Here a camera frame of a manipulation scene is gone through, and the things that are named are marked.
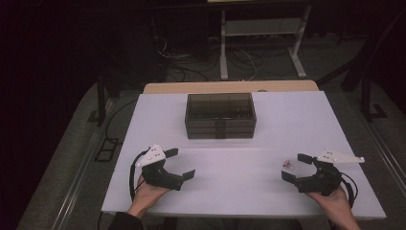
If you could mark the metal floor rail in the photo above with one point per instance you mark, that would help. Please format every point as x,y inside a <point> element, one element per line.
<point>71,191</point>
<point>386,153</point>

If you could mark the black metal stand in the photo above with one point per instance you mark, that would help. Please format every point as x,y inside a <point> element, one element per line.
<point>365,99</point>
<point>101,105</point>

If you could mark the wooden table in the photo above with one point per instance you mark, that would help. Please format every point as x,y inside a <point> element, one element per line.
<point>223,87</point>

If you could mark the person's right hand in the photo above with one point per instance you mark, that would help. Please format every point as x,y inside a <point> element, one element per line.
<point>336,202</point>

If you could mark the smoky clear drawer organizer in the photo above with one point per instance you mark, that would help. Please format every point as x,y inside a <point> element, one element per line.
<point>220,95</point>

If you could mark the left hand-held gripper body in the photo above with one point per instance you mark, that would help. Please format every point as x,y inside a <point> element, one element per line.
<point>159,177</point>

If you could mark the person's left hand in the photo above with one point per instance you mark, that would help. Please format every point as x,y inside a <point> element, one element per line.
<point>145,196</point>

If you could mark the white desk frame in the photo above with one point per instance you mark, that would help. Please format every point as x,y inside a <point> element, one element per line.
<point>223,48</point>

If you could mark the small red white accessory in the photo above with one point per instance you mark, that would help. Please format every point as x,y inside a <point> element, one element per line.
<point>287,164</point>

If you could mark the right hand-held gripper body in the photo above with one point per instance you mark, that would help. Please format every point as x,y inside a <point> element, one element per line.
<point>322,183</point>

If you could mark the white table board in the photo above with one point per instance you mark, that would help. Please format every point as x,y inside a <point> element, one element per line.
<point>242,195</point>

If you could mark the black flat floor bracket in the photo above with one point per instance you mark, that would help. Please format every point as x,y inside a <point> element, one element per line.
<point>111,140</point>

